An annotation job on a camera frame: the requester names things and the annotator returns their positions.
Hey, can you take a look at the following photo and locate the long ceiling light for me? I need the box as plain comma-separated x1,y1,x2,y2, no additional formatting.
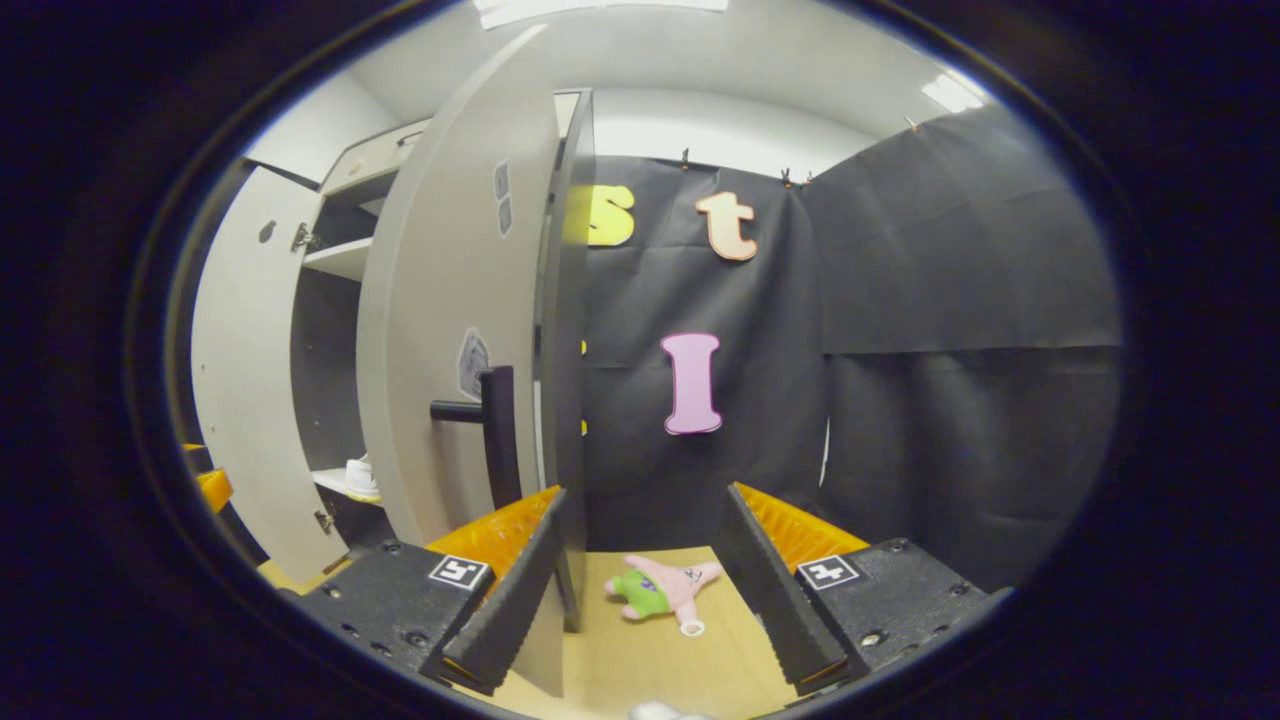
475,0,731,29

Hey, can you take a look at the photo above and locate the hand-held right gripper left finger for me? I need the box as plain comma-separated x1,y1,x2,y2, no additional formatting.
298,487,569,698

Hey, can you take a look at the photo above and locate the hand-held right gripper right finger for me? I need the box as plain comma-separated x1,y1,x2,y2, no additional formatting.
712,483,1011,699

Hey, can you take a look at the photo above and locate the black door handle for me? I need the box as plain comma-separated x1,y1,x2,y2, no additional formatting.
430,365,523,511

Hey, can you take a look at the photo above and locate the pink star plush toy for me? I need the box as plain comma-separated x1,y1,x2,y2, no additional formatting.
603,555,723,638

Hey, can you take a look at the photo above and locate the black backdrop cloth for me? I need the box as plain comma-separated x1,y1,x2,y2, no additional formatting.
580,105,1123,591

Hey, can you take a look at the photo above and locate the grey shoe cabinet door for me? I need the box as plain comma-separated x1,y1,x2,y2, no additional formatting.
357,25,598,698
190,165,351,586

